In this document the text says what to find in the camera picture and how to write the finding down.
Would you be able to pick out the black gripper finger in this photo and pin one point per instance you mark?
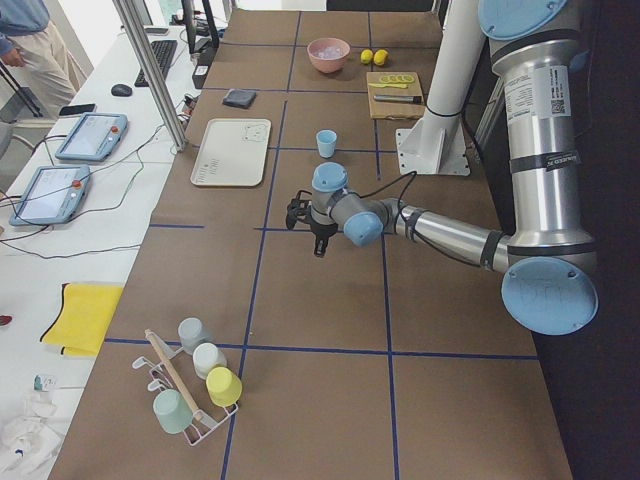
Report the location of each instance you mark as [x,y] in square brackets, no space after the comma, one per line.
[320,246]

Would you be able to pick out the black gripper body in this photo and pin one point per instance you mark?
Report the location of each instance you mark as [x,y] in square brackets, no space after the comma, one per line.
[322,231]

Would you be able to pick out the clear ice cubes pile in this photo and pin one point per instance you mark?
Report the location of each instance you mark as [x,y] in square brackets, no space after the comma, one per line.
[328,52]

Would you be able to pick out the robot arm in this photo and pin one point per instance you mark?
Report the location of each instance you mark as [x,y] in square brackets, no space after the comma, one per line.
[548,262]

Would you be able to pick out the light blue plastic cup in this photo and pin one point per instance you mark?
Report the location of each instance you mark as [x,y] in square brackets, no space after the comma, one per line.
[326,141]

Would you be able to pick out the grey cup on rack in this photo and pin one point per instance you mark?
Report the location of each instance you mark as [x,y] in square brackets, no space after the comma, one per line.
[192,333]

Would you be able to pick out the white cup on rack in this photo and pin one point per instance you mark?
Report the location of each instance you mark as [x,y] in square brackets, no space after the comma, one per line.
[207,356]

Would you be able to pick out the yellow cup on rack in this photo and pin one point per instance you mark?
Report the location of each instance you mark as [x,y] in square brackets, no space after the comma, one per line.
[224,386]

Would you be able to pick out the green cup on rack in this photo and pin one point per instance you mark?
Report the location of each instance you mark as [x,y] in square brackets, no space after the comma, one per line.
[172,411]

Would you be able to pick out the cream bear serving tray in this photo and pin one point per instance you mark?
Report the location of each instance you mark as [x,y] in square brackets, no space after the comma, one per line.
[232,153]

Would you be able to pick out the bamboo cutting board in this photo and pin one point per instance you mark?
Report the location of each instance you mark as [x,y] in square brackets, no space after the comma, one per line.
[393,111]

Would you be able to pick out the steel muddler black tip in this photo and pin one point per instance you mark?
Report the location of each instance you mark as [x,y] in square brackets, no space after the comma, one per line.
[402,99]

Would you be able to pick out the yellow plastic knife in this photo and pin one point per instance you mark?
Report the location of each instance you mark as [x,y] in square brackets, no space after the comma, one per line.
[397,86]

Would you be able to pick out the grey folded cloth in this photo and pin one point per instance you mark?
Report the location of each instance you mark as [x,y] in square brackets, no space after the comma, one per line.
[239,98]

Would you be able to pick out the pink bowl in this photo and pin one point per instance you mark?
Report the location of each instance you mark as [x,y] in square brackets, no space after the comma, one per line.
[328,66]

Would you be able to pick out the whole yellow lemon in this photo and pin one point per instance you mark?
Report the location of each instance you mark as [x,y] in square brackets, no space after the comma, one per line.
[366,57]
[380,57]

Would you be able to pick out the black power adapter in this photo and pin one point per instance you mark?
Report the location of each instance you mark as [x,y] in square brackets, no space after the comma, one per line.
[199,75]

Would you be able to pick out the black keyboard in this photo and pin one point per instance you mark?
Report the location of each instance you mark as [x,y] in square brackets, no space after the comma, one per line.
[163,51]

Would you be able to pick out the black computer mouse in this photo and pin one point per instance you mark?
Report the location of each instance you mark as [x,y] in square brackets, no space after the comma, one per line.
[121,90]

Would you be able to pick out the blue teach pendant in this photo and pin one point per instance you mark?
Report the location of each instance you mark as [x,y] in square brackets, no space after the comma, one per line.
[52,196]
[93,137]

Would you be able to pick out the yellow cloth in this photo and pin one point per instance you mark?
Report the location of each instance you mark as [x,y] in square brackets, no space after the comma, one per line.
[85,315]

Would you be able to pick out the person in blue sweater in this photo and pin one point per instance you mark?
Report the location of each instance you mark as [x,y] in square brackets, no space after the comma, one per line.
[30,40]

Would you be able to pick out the white crumpled cloth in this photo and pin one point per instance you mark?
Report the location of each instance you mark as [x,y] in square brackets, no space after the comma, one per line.
[28,441]

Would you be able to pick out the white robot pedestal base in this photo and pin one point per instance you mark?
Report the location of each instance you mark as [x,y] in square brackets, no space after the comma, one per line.
[435,145]

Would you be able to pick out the aluminium frame post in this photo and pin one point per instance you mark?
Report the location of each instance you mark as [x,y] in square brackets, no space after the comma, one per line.
[134,28]

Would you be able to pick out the wooden rack handle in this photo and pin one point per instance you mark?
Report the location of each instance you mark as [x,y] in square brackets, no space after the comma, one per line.
[165,354]

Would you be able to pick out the white wire cup rack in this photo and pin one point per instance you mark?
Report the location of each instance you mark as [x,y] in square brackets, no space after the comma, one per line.
[214,417]

